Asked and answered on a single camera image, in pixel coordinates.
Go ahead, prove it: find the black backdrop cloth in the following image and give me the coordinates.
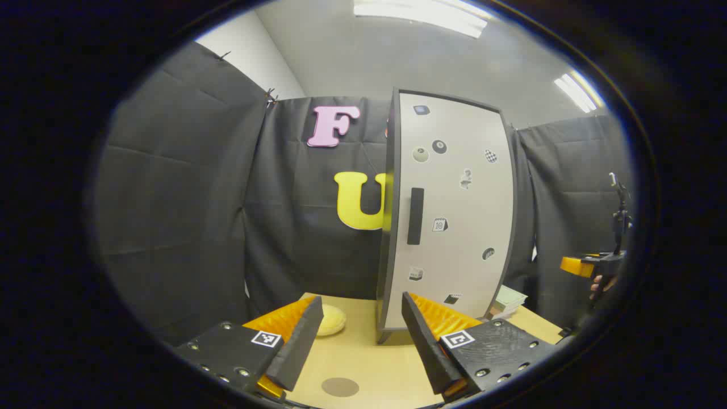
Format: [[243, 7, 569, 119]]
[[94, 40, 634, 341]]

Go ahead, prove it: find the green book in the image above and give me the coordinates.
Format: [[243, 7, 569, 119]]
[[493, 286, 529, 313]]

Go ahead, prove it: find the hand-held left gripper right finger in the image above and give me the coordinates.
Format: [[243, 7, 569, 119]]
[[402, 291, 560, 404]]

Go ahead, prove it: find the ceiling light panel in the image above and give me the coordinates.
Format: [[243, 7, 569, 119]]
[[554, 71, 597, 113], [353, 0, 489, 39]]

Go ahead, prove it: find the brown round coaster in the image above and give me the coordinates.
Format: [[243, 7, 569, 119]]
[[321, 377, 360, 398]]

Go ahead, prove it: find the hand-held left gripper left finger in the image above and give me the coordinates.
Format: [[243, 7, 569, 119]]
[[173, 295, 324, 401]]

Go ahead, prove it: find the dark grey cabinet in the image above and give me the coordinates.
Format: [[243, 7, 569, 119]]
[[377, 88, 519, 344]]

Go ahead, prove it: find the black door handle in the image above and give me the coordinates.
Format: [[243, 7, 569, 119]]
[[407, 187, 425, 246]]

